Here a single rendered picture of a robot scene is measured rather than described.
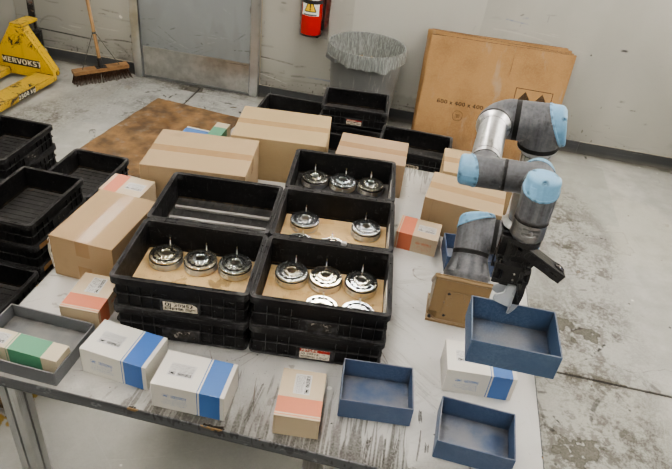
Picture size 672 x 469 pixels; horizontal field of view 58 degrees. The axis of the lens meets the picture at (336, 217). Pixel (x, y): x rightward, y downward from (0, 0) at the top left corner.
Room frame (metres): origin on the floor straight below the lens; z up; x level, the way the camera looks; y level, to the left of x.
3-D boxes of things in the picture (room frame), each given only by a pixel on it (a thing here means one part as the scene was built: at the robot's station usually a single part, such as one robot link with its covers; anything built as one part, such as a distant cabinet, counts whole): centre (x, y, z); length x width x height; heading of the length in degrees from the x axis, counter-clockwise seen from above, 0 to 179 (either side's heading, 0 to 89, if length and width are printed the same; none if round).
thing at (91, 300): (1.36, 0.71, 0.74); 0.16 x 0.12 x 0.07; 175
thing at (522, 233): (1.13, -0.43, 1.34); 0.08 x 0.08 x 0.05
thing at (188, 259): (1.48, 0.40, 0.86); 0.10 x 0.10 x 0.01
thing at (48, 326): (1.18, 0.81, 0.72); 0.27 x 0.20 x 0.05; 81
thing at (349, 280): (1.47, -0.10, 0.86); 0.10 x 0.10 x 0.01
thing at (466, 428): (1.04, -0.44, 0.73); 0.20 x 0.15 x 0.07; 81
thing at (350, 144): (2.37, -0.12, 0.78); 0.30 x 0.22 x 0.16; 84
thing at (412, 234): (1.93, -0.32, 0.74); 0.16 x 0.12 x 0.07; 77
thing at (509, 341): (1.04, -0.44, 1.10); 0.20 x 0.15 x 0.07; 83
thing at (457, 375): (1.27, -0.47, 0.74); 0.20 x 0.12 x 0.09; 87
